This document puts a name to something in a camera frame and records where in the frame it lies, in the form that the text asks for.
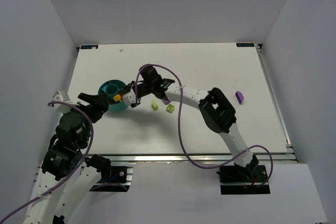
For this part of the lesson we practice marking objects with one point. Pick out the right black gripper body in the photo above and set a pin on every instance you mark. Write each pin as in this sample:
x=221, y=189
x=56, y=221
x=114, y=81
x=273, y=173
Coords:
x=137, y=91

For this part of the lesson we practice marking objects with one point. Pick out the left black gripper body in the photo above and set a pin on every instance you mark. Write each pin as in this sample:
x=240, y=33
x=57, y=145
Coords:
x=92, y=105

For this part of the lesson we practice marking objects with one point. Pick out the lime green hollow lego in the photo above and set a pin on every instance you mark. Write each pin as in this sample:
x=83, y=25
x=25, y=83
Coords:
x=170, y=108

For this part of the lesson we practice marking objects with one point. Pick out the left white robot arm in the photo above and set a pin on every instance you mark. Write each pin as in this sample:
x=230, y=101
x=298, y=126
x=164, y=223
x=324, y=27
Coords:
x=68, y=174

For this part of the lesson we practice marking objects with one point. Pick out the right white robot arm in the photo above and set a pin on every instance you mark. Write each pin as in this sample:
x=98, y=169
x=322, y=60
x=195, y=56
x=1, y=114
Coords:
x=216, y=110

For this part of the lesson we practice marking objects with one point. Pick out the teal divided round container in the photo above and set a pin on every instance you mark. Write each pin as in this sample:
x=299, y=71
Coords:
x=114, y=89

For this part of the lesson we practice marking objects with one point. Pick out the light green lego brick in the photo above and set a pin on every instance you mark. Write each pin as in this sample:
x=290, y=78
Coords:
x=154, y=105

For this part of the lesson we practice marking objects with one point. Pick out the purple hollow lego brick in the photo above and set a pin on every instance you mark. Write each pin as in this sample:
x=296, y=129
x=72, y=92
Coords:
x=166, y=101

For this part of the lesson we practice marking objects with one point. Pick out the left blue corner label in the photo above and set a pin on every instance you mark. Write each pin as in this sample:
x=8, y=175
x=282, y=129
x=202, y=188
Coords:
x=88, y=47

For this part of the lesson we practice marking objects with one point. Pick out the blue corner label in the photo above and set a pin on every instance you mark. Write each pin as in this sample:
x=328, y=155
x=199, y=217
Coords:
x=245, y=44
x=88, y=47

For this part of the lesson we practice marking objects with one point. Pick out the purple curved lego brick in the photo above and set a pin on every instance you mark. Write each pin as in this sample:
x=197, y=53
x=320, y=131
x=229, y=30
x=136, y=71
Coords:
x=239, y=97

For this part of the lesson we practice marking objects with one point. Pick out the right blue corner label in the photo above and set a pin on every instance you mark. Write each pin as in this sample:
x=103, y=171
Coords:
x=245, y=44

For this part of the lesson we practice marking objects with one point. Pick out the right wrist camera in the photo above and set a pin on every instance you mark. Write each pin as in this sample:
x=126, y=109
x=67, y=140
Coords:
x=130, y=99

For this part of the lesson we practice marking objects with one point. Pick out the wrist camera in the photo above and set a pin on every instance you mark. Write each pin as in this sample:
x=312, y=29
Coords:
x=62, y=96
x=130, y=99

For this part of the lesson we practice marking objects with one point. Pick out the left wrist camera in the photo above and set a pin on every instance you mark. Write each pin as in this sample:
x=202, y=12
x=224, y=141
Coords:
x=62, y=96

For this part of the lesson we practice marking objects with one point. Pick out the aluminium table rail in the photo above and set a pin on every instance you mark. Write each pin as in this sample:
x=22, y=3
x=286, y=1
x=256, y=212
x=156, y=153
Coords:
x=288, y=156

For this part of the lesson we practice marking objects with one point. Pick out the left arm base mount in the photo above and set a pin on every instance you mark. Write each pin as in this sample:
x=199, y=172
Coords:
x=113, y=177

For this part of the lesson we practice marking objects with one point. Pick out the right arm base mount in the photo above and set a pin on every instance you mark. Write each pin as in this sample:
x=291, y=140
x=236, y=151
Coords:
x=249, y=180

